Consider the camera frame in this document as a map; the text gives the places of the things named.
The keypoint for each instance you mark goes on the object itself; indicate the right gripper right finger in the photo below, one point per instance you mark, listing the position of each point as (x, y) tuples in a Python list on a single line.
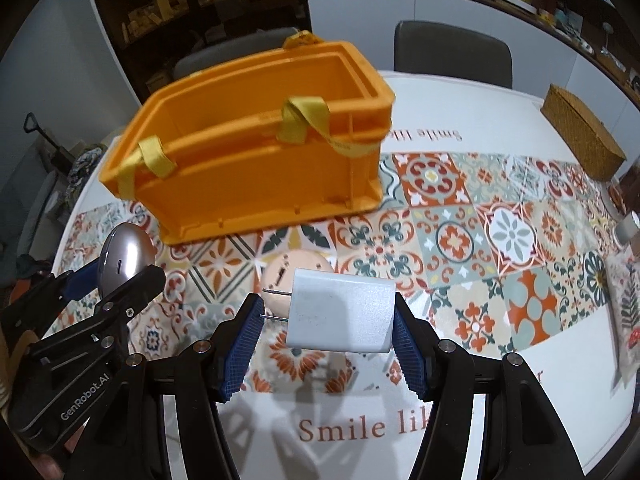
[(523, 436)]

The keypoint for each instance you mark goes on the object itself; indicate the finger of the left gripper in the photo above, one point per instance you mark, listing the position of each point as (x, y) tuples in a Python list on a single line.
[(116, 310), (77, 284)]

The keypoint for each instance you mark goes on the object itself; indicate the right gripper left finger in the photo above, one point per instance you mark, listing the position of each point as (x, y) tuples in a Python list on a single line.
[(207, 373)]

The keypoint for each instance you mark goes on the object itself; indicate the silver egg-shaped case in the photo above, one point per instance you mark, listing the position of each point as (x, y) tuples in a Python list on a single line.
[(126, 251)]

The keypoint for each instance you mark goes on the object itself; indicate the beige cartoon doll head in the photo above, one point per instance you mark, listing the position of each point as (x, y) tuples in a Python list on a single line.
[(292, 279)]

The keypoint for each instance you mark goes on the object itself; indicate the white wall charger cube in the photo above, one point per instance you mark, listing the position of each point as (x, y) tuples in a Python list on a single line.
[(337, 312)]

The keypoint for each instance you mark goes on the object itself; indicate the person's hand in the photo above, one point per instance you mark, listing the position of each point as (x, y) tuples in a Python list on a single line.
[(47, 467)]

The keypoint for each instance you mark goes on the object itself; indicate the patterned fabric bundle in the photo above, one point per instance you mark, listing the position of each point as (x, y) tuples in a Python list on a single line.
[(82, 169)]

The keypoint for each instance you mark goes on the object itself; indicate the embroidered cloth cushion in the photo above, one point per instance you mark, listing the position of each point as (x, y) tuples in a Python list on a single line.
[(622, 277)]

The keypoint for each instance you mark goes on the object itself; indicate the patterned tile table runner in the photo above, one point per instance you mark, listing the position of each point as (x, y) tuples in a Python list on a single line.
[(497, 252)]

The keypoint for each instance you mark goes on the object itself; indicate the white cup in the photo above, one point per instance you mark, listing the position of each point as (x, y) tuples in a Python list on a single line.
[(627, 229)]

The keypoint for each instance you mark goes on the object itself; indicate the orange plastic storage crate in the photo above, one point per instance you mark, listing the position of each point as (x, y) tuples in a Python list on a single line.
[(280, 137)]

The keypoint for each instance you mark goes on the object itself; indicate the dark chair left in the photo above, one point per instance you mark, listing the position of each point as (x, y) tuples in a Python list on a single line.
[(232, 49)]

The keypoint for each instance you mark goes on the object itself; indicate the dark chair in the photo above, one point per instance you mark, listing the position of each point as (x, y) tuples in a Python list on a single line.
[(430, 48), (232, 49)]

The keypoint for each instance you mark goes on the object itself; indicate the dark chair right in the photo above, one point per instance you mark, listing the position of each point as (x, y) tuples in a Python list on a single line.
[(430, 48)]

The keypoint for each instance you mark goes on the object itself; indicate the black handled shovel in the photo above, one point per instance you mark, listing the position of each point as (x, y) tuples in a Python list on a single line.
[(61, 159)]

